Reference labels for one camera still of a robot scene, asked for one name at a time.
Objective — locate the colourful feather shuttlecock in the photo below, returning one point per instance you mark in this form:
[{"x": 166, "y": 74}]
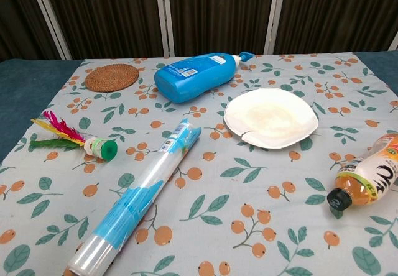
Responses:
[{"x": 102, "y": 148}]

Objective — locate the blue detergent bottle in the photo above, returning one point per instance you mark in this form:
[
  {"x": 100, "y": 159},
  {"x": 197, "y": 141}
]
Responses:
[{"x": 194, "y": 75}]

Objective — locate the white paper plate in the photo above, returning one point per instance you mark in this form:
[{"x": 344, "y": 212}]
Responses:
[{"x": 270, "y": 117}]

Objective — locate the floral patterned tablecloth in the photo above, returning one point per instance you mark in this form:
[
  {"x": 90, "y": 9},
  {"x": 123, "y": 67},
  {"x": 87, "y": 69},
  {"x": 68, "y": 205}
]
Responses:
[{"x": 236, "y": 189}]

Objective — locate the clear plastic wrap roll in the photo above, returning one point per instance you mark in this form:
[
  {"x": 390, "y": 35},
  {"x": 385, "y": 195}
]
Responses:
[{"x": 146, "y": 182}]

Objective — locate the round woven rattan coaster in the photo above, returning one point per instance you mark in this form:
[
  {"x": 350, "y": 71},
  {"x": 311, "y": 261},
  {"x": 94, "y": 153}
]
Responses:
[{"x": 111, "y": 77}]

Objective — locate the orange tea drink bottle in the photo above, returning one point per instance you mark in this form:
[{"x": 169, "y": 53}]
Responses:
[{"x": 367, "y": 176}]

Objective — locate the white folding screen frame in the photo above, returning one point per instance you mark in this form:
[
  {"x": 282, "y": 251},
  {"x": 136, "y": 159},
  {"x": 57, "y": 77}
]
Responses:
[{"x": 164, "y": 15}]

